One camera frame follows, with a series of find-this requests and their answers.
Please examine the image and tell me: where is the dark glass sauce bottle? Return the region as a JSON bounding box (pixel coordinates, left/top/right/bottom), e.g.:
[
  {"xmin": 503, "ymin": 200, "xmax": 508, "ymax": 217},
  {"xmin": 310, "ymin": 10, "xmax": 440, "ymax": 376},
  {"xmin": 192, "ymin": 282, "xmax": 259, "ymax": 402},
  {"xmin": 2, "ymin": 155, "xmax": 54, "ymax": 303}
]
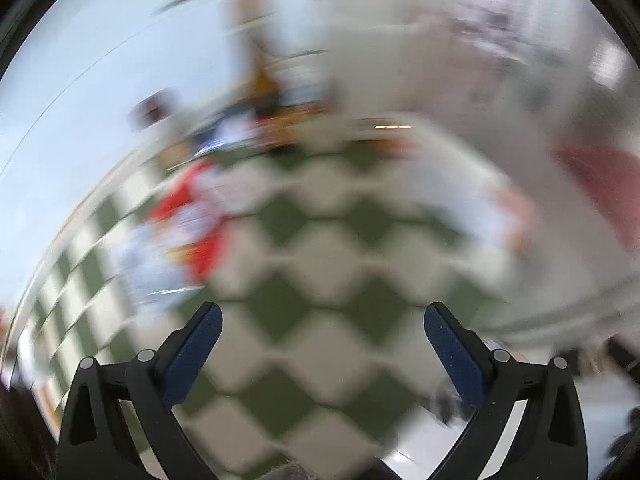
[{"xmin": 240, "ymin": 0, "xmax": 286, "ymax": 151}]

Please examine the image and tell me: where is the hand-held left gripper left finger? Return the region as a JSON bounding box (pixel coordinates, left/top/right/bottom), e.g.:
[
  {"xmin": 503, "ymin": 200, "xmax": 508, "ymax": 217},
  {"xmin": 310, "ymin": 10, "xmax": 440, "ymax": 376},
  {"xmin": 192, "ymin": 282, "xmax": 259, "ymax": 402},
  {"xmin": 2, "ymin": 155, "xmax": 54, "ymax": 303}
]
[{"xmin": 56, "ymin": 301, "xmax": 223, "ymax": 480}]

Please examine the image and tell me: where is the clear printed plastic bag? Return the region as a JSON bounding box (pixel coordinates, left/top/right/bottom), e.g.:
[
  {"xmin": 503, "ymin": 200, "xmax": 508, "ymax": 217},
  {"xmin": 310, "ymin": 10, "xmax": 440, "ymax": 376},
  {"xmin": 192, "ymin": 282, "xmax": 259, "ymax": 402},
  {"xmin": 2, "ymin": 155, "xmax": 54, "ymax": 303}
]
[{"xmin": 112, "ymin": 220, "xmax": 201, "ymax": 311}]

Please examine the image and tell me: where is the clear spice jar brown lid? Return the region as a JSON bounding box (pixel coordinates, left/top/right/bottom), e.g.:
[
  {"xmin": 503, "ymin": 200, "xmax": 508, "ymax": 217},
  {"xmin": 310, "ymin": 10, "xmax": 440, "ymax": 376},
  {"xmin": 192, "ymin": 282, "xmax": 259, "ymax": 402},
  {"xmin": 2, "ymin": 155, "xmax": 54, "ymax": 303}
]
[{"xmin": 131, "ymin": 89, "xmax": 173, "ymax": 131}]

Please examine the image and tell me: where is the black silver packet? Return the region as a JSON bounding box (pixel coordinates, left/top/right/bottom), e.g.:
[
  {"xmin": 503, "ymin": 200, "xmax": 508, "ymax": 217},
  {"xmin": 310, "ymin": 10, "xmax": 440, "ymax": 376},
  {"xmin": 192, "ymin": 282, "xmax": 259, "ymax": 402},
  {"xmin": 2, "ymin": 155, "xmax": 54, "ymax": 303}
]
[{"xmin": 195, "ymin": 115, "xmax": 261, "ymax": 156}]

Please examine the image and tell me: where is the red white packet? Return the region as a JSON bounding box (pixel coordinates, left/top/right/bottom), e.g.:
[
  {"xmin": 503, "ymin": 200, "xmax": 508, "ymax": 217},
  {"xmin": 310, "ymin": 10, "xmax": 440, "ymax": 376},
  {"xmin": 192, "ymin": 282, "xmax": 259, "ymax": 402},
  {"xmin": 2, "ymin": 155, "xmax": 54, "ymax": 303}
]
[{"xmin": 147, "ymin": 160, "xmax": 236, "ymax": 281}]

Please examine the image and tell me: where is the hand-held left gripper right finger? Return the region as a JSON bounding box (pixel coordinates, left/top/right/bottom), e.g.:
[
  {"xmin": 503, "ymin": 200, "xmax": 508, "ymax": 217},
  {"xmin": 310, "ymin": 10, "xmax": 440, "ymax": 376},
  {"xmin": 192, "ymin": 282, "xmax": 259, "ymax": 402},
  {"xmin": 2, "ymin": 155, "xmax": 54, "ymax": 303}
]
[{"xmin": 424, "ymin": 301, "xmax": 587, "ymax": 480}]

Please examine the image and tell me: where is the green white checkered tablecloth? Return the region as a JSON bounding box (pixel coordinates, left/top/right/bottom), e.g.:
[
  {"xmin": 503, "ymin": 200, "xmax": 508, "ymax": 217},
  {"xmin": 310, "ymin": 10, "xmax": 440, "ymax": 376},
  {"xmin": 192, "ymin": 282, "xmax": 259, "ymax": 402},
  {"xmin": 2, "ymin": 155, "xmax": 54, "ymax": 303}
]
[{"xmin": 10, "ymin": 125, "xmax": 538, "ymax": 476}]

